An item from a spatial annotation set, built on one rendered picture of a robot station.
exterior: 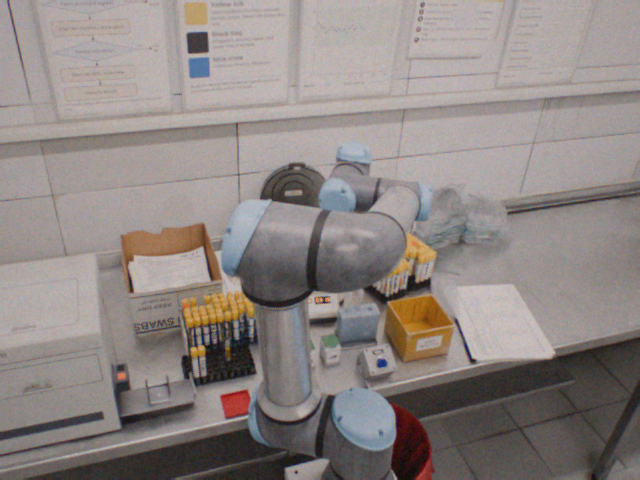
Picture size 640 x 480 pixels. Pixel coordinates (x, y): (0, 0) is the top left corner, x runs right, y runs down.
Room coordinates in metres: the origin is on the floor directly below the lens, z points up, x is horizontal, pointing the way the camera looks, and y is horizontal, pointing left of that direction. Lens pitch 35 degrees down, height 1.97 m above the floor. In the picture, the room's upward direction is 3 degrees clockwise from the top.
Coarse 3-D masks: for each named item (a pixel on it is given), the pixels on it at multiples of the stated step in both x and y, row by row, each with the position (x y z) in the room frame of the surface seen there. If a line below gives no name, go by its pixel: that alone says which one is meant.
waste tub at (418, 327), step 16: (400, 304) 1.24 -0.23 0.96; (416, 304) 1.25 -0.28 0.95; (432, 304) 1.26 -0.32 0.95; (400, 320) 1.16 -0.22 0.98; (416, 320) 1.26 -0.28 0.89; (432, 320) 1.24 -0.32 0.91; (448, 320) 1.17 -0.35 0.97; (400, 336) 1.14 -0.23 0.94; (416, 336) 1.11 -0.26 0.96; (432, 336) 1.13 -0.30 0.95; (448, 336) 1.14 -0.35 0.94; (400, 352) 1.13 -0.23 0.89; (416, 352) 1.12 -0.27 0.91; (432, 352) 1.13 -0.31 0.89; (448, 352) 1.15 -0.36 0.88
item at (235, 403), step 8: (232, 392) 0.97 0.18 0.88; (240, 392) 0.97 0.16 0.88; (248, 392) 0.97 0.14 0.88; (224, 400) 0.95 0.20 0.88; (232, 400) 0.95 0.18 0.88; (240, 400) 0.95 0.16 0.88; (248, 400) 0.95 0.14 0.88; (224, 408) 0.92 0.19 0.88; (232, 408) 0.93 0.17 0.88; (240, 408) 0.93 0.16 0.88; (232, 416) 0.90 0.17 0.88
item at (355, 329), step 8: (344, 312) 1.17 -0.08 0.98; (352, 312) 1.18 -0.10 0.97; (360, 312) 1.18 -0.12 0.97; (368, 312) 1.18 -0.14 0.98; (376, 312) 1.18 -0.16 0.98; (344, 320) 1.16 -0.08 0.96; (352, 320) 1.16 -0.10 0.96; (360, 320) 1.17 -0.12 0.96; (368, 320) 1.17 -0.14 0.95; (376, 320) 1.18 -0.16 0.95; (344, 328) 1.16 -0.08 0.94; (352, 328) 1.16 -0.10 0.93; (360, 328) 1.17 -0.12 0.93; (368, 328) 1.17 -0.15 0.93; (376, 328) 1.18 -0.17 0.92; (344, 336) 1.16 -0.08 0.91; (352, 336) 1.16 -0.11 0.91; (360, 336) 1.17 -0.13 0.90; (368, 336) 1.17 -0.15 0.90; (344, 344) 1.15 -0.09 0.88; (352, 344) 1.15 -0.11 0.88; (360, 344) 1.16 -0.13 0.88; (368, 344) 1.16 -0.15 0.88; (376, 344) 1.16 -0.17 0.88
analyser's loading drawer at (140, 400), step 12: (156, 384) 0.94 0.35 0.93; (168, 384) 0.92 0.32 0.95; (180, 384) 0.95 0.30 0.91; (192, 384) 0.94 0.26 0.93; (120, 396) 0.91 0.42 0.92; (132, 396) 0.91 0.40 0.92; (144, 396) 0.91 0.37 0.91; (156, 396) 0.91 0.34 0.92; (168, 396) 0.92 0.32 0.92; (180, 396) 0.92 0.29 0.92; (192, 396) 0.92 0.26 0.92; (120, 408) 0.87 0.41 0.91; (132, 408) 0.88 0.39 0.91; (144, 408) 0.88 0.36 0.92; (156, 408) 0.88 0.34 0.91
